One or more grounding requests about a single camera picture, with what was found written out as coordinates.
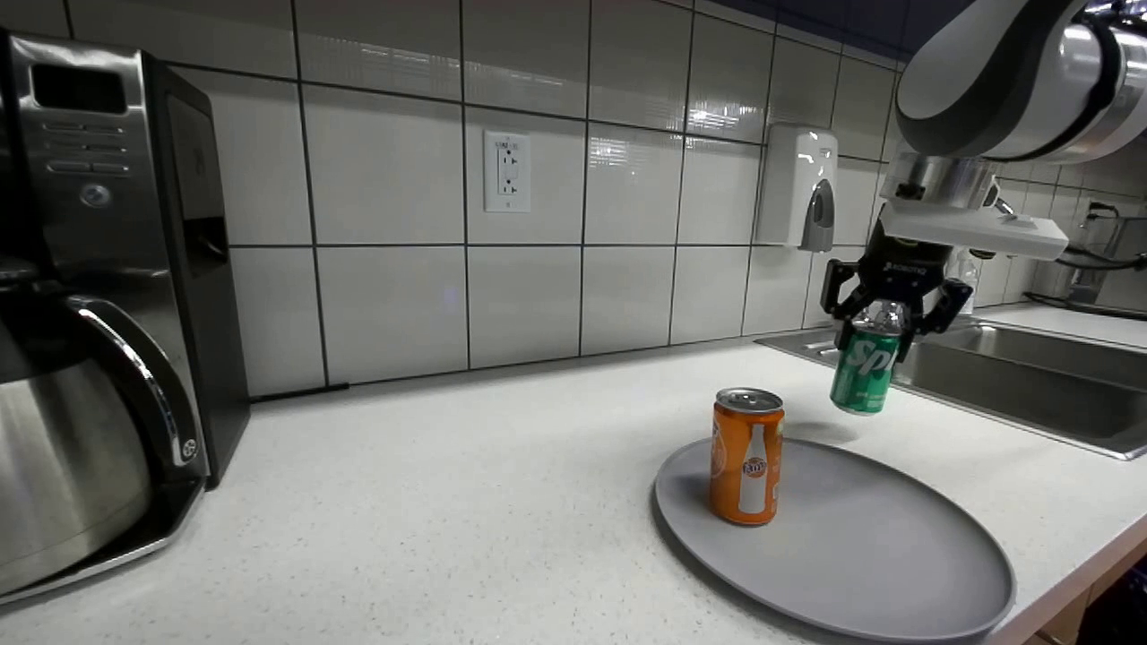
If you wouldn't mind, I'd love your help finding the white wall outlet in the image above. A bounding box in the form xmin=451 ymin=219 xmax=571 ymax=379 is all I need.
xmin=480 ymin=126 xmax=538 ymax=219

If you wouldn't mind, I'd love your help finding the black coffee maker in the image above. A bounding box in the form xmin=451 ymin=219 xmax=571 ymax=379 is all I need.
xmin=0 ymin=30 xmax=249 ymax=603

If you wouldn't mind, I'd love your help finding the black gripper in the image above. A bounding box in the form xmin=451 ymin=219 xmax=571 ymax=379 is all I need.
xmin=819 ymin=230 xmax=976 ymax=361

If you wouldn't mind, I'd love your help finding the steel coffee carafe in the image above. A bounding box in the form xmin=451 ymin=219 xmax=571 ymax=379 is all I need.
xmin=0 ymin=279 xmax=207 ymax=599

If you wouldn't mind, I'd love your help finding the green Sprite can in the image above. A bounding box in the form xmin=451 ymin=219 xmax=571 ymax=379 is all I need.
xmin=826 ymin=299 xmax=909 ymax=418

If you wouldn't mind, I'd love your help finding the blue wall cabinet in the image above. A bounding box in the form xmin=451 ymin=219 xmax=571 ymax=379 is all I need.
xmin=712 ymin=0 xmax=970 ymax=64

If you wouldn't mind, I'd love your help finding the grey round plate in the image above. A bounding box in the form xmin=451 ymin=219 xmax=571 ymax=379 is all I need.
xmin=647 ymin=433 xmax=1016 ymax=645

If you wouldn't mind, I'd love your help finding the grey background countertop appliance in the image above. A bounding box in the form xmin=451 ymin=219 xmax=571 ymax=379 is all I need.
xmin=1027 ymin=196 xmax=1147 ymax=320

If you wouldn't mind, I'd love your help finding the white wall soap dispenser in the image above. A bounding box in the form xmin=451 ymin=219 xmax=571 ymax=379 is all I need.
xmin=759 ymin=123 xmax=842 ymax=256

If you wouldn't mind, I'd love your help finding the wooden base cabinet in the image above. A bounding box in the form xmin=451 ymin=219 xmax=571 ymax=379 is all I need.
xmin=1033 ymin=558 xmax=1147 ymax=645

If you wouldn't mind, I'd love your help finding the stainless steel sink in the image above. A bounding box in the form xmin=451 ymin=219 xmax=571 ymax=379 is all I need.
xmin=756 ymin=314 xmax=1147 ymax=461

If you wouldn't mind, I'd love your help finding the small brown bottle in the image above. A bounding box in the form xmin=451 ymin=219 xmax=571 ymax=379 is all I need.
xmin=706 ymin=382 xmax=787 ymax=529

